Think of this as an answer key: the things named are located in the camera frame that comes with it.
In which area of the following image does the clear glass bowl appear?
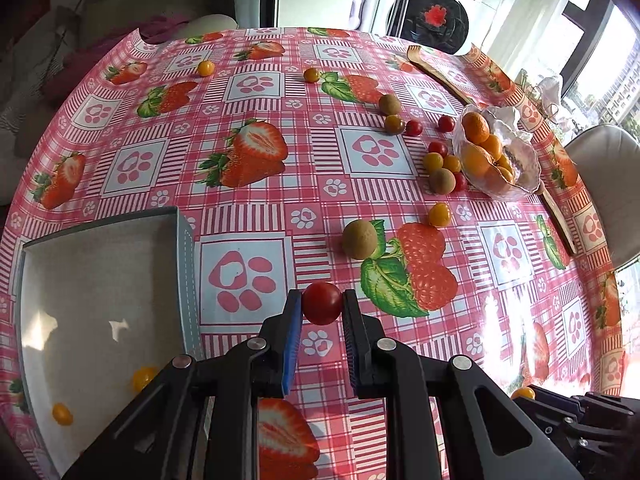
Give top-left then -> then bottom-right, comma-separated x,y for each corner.
452,104 -> 544,200

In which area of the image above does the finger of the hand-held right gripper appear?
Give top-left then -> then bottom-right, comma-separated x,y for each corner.
514,399 -> 640,480
529,385 -> 640,424

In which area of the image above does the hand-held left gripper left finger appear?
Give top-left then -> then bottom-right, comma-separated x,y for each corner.
62,289 -> 304,480

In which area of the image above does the pink checked fruit-print tablecloth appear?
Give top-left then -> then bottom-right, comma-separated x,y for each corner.
0,26 -> 629,480

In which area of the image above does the white cloth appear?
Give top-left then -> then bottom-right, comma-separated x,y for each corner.
536,74 -> 566,106

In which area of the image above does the beige padded chair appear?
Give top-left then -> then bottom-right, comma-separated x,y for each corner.
564,124 -> 640,269

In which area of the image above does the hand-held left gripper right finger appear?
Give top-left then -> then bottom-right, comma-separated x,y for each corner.
342,289 -> 584,480

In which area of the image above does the white washing machine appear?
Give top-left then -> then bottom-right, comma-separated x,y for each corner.
399,0 -> 497,57

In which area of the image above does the gold wire rack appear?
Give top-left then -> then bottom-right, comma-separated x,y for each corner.
520,72 -> 566,122

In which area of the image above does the red-handled mop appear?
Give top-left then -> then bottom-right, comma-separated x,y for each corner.
377,0 -> 417,39

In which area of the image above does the long wooden paddle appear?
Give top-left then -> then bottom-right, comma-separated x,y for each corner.
407,44 -> 577,257

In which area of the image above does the beige cushion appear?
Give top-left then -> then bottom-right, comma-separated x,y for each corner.
174,13 -> 239,44

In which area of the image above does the white curtain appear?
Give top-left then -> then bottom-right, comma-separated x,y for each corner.
484,0 -> 577,87

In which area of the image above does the grey tray with white inside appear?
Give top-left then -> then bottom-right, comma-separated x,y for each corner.
14,205 -> 202,480

